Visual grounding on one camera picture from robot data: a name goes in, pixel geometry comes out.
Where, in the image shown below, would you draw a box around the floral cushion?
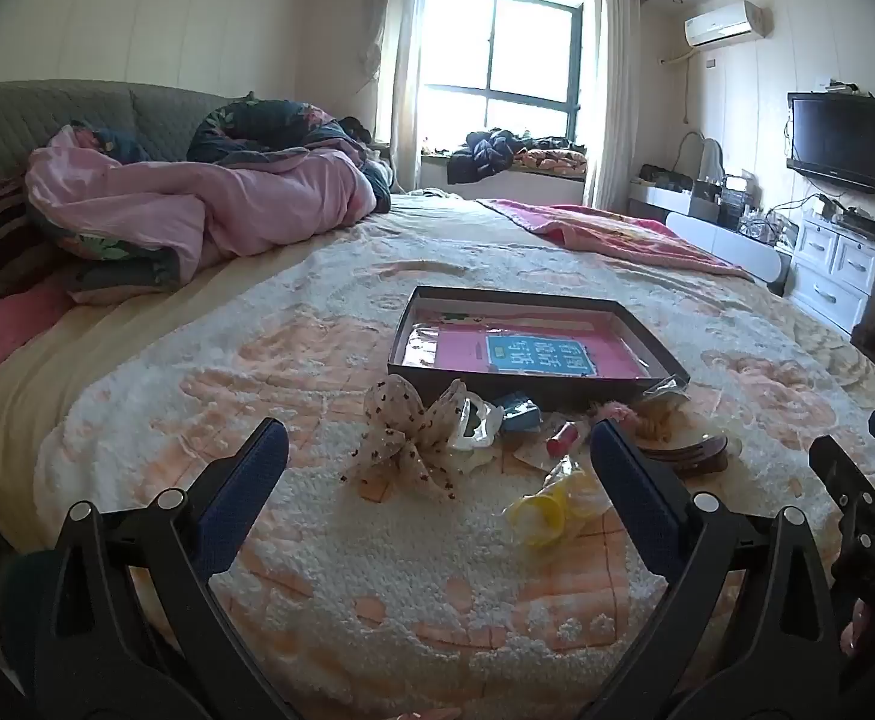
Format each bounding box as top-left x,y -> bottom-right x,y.
516,144 -> 590,175

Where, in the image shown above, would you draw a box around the black set-top box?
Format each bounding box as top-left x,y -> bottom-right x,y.
831,202 -> 875,242

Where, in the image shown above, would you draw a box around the yellow hair clips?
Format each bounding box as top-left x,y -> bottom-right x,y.
501,457 -> 611,547

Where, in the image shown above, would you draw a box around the grey quilted headboard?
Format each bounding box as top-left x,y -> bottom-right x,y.
0,79 -> 236,203

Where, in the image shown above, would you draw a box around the white desk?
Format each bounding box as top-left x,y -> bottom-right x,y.
627,178 -> 795,297

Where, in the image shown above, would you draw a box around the white drawer cabinet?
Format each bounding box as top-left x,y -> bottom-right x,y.
786,206 -> 875,336

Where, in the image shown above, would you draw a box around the small blue packet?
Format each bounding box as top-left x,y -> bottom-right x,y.
499,392 -> 544,434

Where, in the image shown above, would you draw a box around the white plastic bag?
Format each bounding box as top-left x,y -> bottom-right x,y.
448,394 -> 506,470

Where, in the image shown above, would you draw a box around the beige dotted hair bow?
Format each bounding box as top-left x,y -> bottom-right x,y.
343,375 -> 472,503

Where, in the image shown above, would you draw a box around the white round mirror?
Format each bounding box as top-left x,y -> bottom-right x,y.
696,135 -> 727,185

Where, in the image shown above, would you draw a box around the red patterned blanket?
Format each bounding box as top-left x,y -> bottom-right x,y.
475,197 -> 755,284

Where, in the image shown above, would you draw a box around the person's right hand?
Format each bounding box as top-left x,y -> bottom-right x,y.
843,598 -> 875,662

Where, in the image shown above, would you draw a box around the white air conditioner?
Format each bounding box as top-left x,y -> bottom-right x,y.
684,0 -> 774,47

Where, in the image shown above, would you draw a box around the small red hair accessory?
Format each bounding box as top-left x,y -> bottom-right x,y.
546,420 -> 581,457

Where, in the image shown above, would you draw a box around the window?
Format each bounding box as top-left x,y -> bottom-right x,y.
418,0 -> 585,137

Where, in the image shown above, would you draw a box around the dark jacket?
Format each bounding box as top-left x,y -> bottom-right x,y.
447,127 -> 530,185

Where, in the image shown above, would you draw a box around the white curtain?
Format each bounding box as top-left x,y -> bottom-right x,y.
366,0 -> 434,192
583,0 -> 645,211

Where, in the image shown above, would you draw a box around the black bag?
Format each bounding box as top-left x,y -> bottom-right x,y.
640,165 -> 691,190

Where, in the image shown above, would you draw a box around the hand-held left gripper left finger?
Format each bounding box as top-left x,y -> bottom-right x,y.
32,416 -> 304,720

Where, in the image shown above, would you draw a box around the black flat television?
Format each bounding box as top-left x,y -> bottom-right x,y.
786,92 -> 875,194

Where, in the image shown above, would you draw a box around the brown hair clip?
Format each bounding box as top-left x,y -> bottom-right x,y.
636,427 -> 731,477

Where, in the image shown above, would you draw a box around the pink floral quilt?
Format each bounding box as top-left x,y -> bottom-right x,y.
25,100 -> 394,293

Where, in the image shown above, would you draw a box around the clear plastic bag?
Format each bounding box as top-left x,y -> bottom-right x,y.
406,321 -> 448,368

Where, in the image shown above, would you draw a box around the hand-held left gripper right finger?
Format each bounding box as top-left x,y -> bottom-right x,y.
589,418 -> 840,720

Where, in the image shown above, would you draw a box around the pink pillow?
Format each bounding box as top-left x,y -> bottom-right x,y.
0,285 -> 77,383

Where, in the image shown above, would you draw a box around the dark shallow cardboard box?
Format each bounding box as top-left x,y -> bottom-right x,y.
386,285 -> 692,415

